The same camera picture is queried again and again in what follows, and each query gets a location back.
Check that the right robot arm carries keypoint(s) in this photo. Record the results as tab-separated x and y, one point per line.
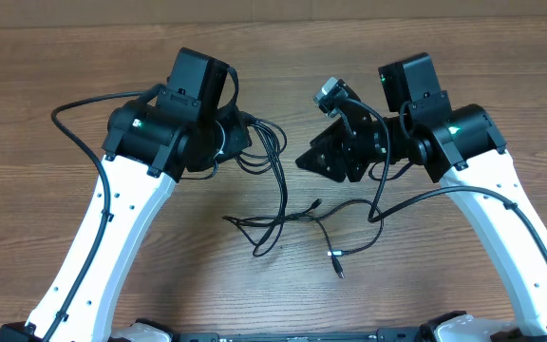
467	158

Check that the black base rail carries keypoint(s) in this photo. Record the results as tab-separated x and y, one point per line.
297	337

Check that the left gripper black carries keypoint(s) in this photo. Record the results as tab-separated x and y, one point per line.
239	139

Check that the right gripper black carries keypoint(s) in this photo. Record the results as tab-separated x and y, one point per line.
339	155

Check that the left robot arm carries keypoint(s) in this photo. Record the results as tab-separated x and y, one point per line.
173	131

